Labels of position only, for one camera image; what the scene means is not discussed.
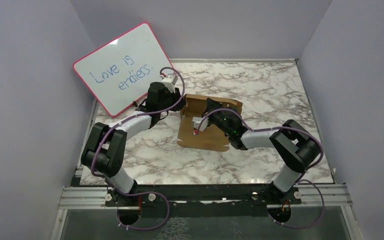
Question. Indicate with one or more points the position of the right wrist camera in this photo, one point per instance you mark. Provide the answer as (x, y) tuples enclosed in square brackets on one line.
[(199, 124)]

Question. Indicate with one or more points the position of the pink framed whiteboard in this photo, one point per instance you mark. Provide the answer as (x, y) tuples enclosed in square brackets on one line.
[(120, 72)]

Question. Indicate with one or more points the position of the black metal base rail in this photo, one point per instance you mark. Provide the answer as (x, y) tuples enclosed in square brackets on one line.
[(202, 200)]

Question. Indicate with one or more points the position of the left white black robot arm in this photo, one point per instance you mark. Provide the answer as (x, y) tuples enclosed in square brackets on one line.
[(105, 147)]

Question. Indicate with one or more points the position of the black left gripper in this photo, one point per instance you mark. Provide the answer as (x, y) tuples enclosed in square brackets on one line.
[(175, 95)]

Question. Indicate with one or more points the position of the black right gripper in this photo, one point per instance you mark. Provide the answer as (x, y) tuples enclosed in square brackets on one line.
[(210, 105)]

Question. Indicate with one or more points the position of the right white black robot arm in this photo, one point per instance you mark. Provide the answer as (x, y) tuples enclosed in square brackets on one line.
[(298, 149)]

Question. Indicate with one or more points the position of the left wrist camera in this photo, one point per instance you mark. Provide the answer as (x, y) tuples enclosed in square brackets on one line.
[(169, 81)]

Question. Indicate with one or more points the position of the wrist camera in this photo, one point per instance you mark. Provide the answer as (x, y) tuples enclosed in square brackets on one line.
[(169, 81), (199, 124)]

